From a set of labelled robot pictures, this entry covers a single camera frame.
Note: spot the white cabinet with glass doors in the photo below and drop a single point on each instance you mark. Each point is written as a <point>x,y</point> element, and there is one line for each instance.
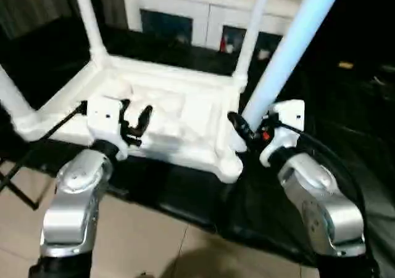
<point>200,10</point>

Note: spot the small white cup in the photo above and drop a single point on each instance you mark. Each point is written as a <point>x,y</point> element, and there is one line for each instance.
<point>263,54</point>

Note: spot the black cabinet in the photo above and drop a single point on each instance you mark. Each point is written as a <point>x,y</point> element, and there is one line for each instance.
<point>364,19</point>

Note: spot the small tan label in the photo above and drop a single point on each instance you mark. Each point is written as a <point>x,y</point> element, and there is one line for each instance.
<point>345,64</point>

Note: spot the black stand leg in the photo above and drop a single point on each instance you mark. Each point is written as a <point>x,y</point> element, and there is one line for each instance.
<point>18,191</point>

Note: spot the black mat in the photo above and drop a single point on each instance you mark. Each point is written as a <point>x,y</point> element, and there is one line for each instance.
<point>191,204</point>

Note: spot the dark rounded robot foot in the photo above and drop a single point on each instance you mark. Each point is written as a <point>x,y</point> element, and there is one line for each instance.
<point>142,275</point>

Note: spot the small red white container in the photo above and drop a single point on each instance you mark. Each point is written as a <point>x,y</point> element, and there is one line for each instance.
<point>224,43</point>

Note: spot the grey curtain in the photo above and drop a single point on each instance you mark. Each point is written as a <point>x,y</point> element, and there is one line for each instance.
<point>40,6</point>

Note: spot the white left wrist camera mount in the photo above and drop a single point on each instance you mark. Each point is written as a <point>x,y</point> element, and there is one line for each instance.
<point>103,121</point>

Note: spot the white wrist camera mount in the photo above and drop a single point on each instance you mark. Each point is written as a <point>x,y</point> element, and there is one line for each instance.
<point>103,121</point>
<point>287,117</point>

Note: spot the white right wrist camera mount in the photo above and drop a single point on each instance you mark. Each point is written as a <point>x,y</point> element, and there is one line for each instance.
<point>287,117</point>

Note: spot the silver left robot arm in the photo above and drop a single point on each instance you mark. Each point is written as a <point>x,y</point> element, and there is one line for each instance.
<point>74,204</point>

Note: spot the white plastic table top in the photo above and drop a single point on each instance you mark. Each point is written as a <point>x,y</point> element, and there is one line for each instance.
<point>185,111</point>

